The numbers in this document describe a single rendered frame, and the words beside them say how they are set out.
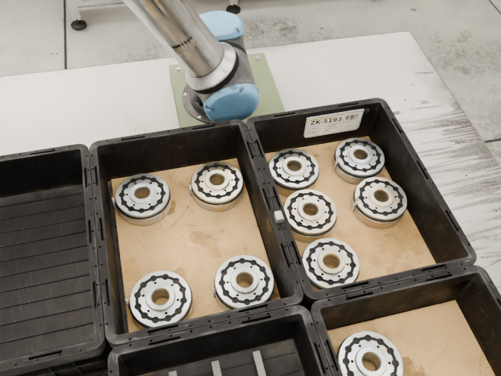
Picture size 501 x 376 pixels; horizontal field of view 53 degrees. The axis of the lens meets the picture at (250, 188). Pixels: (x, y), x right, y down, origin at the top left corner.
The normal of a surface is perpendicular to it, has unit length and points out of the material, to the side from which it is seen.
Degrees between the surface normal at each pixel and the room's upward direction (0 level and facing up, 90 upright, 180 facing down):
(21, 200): 0
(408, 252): 0
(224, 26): 6
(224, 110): 98
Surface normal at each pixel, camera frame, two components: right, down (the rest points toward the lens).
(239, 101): 0.25, 0.86
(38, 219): 0.04, -0.60
